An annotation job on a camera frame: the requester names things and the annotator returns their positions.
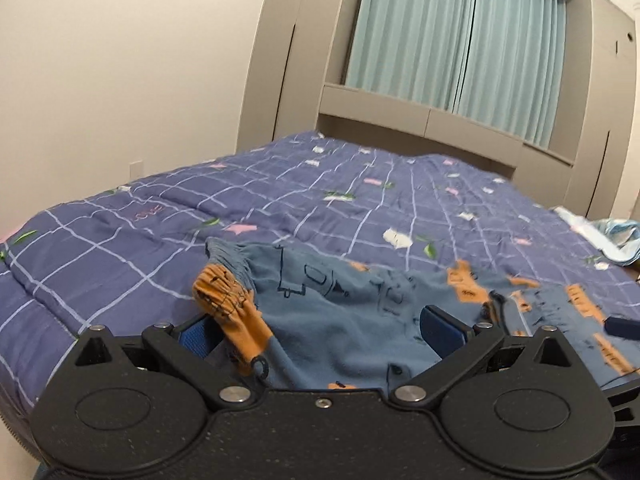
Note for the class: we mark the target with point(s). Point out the white wall socket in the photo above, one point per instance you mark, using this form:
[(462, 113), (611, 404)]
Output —
[(136, 167)]

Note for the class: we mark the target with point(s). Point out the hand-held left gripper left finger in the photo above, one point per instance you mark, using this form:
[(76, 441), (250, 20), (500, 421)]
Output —
[(194, 341)]

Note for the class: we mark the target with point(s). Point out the light blue crumpled cloth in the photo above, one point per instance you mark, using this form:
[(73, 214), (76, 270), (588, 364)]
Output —
[(617, 240)]

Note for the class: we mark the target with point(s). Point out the beige built-in cabinet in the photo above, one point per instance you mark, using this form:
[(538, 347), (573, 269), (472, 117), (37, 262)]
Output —
[(290, 60)]

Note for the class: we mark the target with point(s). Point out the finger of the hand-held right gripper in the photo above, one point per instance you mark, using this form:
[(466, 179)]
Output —
[(622, 329), (625, 402)]

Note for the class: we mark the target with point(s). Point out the purple checked blanket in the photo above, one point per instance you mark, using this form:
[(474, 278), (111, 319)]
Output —
[(150, 220)]

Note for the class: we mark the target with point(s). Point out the teal curtain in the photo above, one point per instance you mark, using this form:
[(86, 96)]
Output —
[(515, 60), (415, 30)]

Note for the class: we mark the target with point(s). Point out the blue pants with orange cars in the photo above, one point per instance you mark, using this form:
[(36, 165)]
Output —
[(325, 320)]

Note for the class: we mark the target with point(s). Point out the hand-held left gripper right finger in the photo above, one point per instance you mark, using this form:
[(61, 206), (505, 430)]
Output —
[(441, 331)]

